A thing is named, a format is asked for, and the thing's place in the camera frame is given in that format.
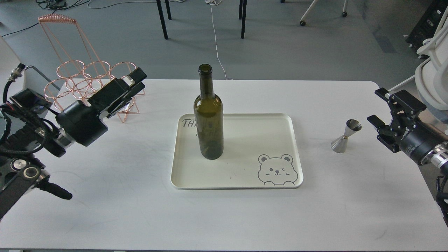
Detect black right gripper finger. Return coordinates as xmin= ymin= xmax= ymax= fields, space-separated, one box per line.
xmin=367 ymin=115 xmax=401 ymax=153
xmin=374 ymin=88 xmax=427 ymax=130

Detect black equipment case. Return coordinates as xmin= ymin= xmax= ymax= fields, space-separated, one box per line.
xmin=405 ymin=0 xmax=448 ymax=50

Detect white office chair right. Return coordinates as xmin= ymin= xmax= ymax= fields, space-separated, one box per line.
xmin=385 ymin=10 xmax=448 ymax=111

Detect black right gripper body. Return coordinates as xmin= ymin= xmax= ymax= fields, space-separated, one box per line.
xmin=397 ymin=122 xmax=447 ymax=166

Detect cream bear serving tray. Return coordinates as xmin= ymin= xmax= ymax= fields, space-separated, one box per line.
xmin=171 ymin=113 xmax=304 ymax=190

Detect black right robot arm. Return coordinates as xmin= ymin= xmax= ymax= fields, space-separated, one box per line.
xmin=367 ymin=88 xmax=448 ymax=188

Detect black table leg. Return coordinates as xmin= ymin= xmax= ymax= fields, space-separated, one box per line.
xmin=156 ymin=0 xmax=172 ymax=40
xmin=238 ymin=0 xmax=247 ymax=39

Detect black table leg right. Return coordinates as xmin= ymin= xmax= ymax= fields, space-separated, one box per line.
xmin=238 ymin=0 xmax=247 ymax=39

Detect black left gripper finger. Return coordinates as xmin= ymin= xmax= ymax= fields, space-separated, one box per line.
xmin=106 ymin=82 xmax=145 ymax=119
xmin=88 ymin=68 xmax=147 ymax=109

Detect white floor cable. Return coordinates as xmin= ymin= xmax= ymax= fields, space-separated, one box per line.
xmin=205 ymin=0 xmax=233 ymax=81

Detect black table leg left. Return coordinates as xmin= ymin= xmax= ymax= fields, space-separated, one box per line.
xmin=156 ymin=0 xmax=172 ymax=40

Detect white rolling chair base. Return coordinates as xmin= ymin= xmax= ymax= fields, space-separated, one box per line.
xmin=298 ymin=0 xmax=350 ymax=27

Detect black floor cables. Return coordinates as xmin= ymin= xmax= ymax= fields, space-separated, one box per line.
xmin=0 ymin=0 xmax=91 ymax=38

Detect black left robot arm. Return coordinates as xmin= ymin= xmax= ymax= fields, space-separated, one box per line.
xmin=0 ymin=68 xmax=147 ymax=217

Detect dark green wine bottle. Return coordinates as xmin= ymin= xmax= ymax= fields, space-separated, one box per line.
xmin=193 ymin=64 xmax=224 ymax=160

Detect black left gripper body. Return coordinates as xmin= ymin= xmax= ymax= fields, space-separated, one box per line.
xmin=56 ymin=100 xmax=108 ymax=147

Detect steel double jigger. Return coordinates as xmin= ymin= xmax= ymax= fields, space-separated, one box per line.
xmin=330 ymin=119 xmax=362 ymax=154

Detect copper wire bottle rack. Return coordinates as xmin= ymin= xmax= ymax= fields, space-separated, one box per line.
xmin=38 ymin=14 xmax=137 ymax=111

